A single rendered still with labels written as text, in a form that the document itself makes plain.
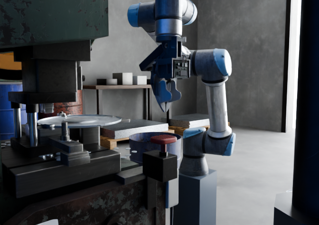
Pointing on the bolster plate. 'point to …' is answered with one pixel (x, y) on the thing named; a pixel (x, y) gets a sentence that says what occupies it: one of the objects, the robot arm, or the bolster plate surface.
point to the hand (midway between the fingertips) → (163, 107)
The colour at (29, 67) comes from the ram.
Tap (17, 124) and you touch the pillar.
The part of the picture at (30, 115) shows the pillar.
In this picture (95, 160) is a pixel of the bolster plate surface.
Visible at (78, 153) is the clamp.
